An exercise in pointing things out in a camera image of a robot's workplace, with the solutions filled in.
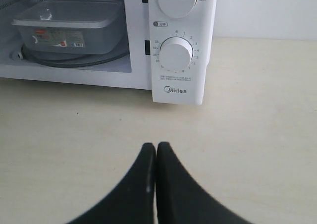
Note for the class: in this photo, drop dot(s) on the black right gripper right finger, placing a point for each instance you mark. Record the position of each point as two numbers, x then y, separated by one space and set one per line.
181 200

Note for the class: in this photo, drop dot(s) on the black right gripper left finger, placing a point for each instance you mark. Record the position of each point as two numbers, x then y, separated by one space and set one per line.
132 200

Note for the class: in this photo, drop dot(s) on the white plastic food container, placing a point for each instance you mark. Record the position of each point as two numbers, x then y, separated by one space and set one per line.
88 27

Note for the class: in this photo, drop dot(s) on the white Midea microwave oven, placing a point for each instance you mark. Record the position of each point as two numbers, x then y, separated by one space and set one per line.
147 27

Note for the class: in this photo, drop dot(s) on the white lower timer knob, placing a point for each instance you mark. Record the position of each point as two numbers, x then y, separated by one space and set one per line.
175 54

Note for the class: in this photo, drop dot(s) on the glass turntable plate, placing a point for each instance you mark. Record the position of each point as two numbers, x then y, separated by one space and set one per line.
81 61

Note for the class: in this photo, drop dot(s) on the white upper power knob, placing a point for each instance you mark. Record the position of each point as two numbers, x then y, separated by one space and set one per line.
176 8

